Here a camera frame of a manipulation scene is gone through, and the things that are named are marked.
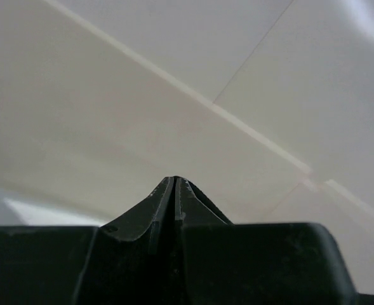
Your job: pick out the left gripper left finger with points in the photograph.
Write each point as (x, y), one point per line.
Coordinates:
(84, 264)

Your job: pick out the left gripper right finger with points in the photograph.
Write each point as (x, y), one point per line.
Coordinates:
(278, 263)

